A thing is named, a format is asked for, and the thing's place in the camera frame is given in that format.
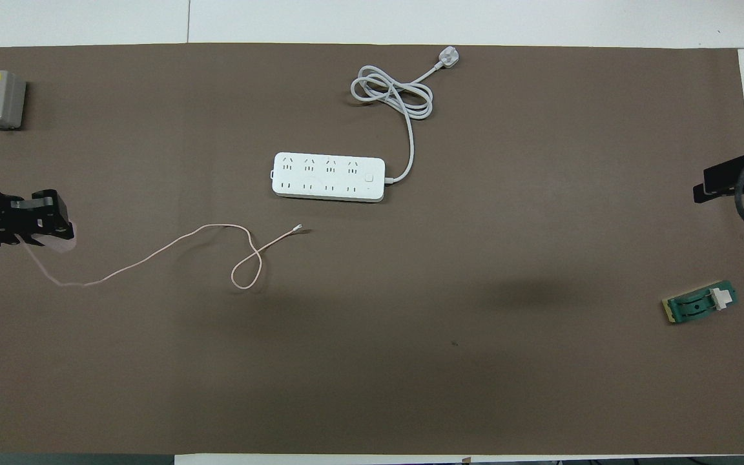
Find pink charging cable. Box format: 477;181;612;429
22;223;304;290

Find white power strip cord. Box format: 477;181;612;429
351;46;461;185

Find green block with white clip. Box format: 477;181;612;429
662;280;739;326

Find brown table mat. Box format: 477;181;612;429
0;43;744;456

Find white power strip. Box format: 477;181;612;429
271;152;387;203

